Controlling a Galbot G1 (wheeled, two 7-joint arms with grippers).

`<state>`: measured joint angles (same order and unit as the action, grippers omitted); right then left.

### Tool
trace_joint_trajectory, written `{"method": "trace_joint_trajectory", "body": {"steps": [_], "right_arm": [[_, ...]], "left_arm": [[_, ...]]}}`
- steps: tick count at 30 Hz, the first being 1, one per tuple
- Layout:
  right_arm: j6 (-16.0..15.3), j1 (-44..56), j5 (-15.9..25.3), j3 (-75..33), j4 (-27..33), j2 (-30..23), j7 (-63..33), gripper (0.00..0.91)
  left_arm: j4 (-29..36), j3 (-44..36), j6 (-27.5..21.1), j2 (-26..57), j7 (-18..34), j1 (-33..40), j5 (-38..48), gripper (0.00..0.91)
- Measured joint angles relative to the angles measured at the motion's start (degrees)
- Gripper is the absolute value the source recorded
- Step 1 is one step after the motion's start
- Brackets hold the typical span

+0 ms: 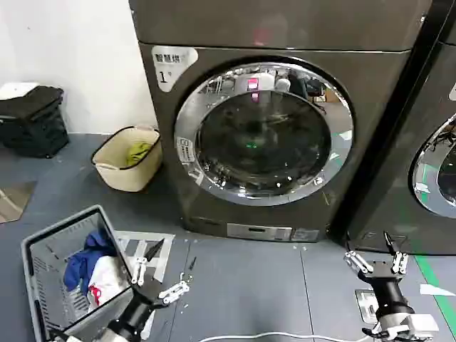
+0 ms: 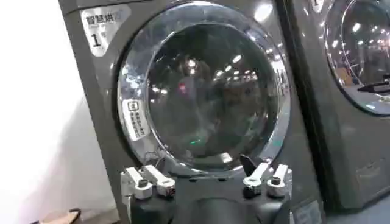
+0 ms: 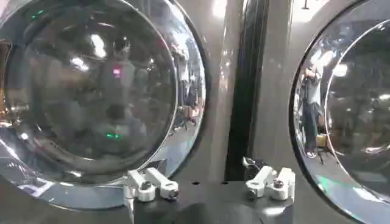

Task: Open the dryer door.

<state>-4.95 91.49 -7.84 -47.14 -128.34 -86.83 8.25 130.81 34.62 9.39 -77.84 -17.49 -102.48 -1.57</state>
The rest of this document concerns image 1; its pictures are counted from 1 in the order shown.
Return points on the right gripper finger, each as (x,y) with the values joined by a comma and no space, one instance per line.
(399,261)
(358,261)

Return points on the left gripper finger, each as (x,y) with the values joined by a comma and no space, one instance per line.
(140,269)
(174,290)

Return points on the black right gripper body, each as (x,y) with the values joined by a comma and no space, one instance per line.
(388,292)

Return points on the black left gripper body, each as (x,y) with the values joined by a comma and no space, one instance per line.
(137,310)

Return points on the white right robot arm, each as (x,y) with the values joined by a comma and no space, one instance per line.
(409,326)

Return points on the steel floor socket plate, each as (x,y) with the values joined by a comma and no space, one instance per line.
(367,303)

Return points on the white garment with red print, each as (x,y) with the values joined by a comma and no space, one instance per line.
(107,278)

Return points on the white paper scrap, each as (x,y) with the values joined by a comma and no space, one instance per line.
(432,289)

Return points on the blue garment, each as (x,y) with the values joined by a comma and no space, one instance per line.
(80,267)

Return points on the chrome glass door, partly seen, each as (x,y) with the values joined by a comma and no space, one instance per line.
(424,171)

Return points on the beige fabric laundry basket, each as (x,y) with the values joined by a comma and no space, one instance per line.
(121,174)

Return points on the grey plastic laundry basket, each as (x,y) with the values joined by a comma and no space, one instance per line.
(39,285)

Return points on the grey dryer with black edge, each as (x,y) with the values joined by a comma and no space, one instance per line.
(402,160)

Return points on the silver dryer control panel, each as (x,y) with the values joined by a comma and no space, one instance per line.
(260,232)

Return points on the green cloth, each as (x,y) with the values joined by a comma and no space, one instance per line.
(138,151)

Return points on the round chrome glass dryer door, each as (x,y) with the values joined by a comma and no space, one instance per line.
(189,117)

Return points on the black stacked crates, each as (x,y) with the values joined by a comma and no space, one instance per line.
(35,124)

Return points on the white number sticker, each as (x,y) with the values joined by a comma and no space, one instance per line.
(167,76)

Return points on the white flat box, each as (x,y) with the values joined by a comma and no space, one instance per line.
(16,89)

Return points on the grey front-loading dryer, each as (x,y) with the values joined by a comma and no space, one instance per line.
(285,32)

